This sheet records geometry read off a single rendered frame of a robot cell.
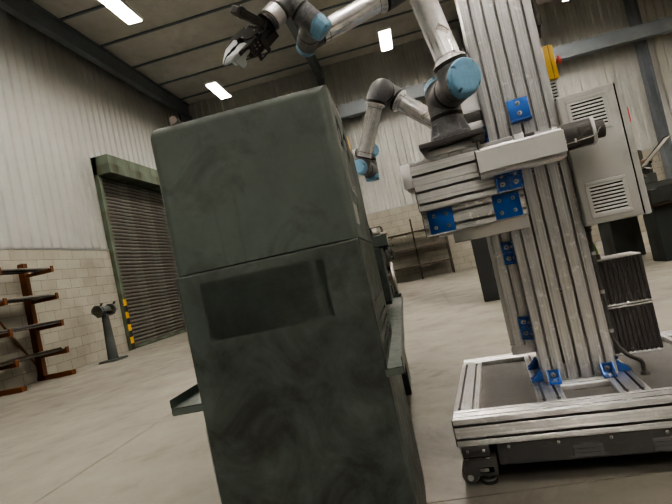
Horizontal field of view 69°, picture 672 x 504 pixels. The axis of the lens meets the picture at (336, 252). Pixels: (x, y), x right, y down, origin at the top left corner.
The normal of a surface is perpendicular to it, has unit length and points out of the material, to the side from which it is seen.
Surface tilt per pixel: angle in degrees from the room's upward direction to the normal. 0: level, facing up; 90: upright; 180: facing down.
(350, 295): 90
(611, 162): 90
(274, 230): 90
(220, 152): 90
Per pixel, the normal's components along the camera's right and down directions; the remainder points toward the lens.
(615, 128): -0.29, 0.03
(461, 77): 0.22, 0.04
